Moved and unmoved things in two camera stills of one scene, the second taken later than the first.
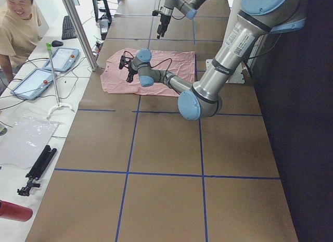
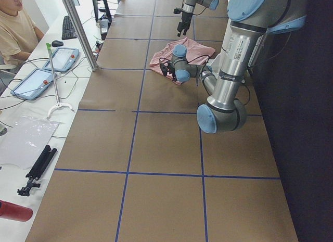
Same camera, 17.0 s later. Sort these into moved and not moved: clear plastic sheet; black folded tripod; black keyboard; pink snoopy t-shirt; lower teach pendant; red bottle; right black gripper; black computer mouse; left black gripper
Moved: right black gripper; pink snoopy t-shirt; left black gripper
Not moved: red bottle; black computer mouse; lower teach pendant; black folded tripod; clear plastic sheet; black keyboard
